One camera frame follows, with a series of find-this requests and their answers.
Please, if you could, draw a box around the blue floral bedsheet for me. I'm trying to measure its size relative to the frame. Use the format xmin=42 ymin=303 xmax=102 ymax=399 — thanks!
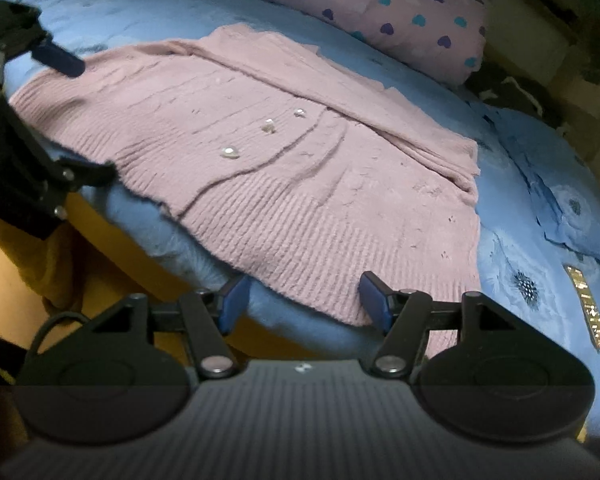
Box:
xmin=0 ymin=0 xmax=600 ymax=441

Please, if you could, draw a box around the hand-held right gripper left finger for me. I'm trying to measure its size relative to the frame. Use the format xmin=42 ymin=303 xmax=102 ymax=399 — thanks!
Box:
xmin=87 ymin=274 xmax=253 ymax=380

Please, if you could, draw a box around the pink knitted cardigan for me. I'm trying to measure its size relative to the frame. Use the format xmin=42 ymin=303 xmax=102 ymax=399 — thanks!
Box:
xmin=9 ymin=25 xmax=483 ymax=358

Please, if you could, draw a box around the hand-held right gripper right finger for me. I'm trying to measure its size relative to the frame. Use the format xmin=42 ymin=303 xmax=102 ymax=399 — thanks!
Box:
xmin=357 ymin=270 xmax=518 ymax=380

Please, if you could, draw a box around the gold patterned strip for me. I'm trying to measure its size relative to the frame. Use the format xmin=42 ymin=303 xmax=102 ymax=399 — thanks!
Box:
xmin=564 ymin=264 xmax=600 ymax=354

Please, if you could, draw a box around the dark cloth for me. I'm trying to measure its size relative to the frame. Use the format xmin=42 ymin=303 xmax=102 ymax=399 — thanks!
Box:
xmin=467 ymin=60 xmax=563 ymax=126

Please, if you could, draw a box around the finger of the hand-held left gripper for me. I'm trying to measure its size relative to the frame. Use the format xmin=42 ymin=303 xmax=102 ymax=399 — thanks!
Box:
xmin=0 ymin=0 xmax=87 ymax=80
xmin=46 ymin=159 xmax=117 ymax=193

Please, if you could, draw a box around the wooden bed side rail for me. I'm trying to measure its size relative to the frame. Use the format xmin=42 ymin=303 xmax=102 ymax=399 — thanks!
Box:
xmin=0 ymin=192 xmax=301 ymax=361

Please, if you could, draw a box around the pink heart-print pillow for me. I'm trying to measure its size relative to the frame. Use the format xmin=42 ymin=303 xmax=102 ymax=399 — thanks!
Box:
xmin=245 ymin=0 xmax=489 ymax=87

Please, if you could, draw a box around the blue folded blanket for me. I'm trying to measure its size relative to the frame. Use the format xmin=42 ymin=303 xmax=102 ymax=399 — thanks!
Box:
xmin=480 ymin=105 xmax=600 ymax=268

